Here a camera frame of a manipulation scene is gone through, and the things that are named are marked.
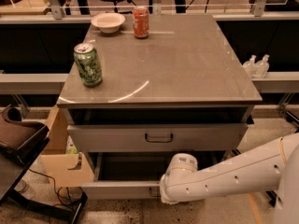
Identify grey drawer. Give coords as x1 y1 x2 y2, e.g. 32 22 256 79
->
81 151 227 201
67 123 248 152

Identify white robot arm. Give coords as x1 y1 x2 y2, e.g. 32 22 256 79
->
160 133 299 224

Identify grey drawer cabinet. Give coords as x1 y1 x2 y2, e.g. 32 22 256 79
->
56 13 263 201

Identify grey top drawer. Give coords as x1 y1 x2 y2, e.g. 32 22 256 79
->
67 123 248 152

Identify green soda can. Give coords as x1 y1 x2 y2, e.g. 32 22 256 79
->
74 43 102 87

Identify white bowl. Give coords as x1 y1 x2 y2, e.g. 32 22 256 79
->
91 13 125 34

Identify orange soda can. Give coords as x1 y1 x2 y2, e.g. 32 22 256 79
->
133 6 150 38

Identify clear bottle left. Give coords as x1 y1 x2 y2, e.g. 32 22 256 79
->
243 55 256 77

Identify clear bottle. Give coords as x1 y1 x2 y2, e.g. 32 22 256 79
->
253 54 269 78
243 55 256 77

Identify cardboard box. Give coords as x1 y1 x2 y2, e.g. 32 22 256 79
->
41 105 93 188

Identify clear bottle right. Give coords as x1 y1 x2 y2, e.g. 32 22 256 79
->
253 54 269 78

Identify black chair left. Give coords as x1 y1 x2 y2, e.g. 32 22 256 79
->
0 105 87 224

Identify black metal stand leg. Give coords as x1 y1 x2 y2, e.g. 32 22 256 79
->
231 110 298 207

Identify black cable on floor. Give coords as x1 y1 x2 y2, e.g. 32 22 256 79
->
28 167 82 224

